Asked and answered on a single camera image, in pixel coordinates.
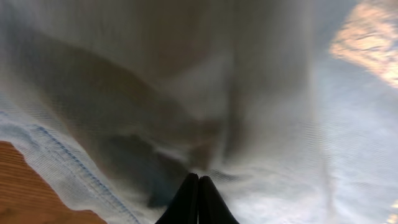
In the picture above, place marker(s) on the light blue t-shirt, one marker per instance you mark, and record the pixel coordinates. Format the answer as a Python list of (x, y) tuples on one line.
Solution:
[(289, 106)]

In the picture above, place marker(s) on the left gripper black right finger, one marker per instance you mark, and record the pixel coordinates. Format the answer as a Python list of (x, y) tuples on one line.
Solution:
[(211, 206)]

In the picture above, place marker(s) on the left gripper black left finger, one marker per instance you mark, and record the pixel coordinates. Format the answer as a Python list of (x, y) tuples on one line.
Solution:
[(183, 207)]

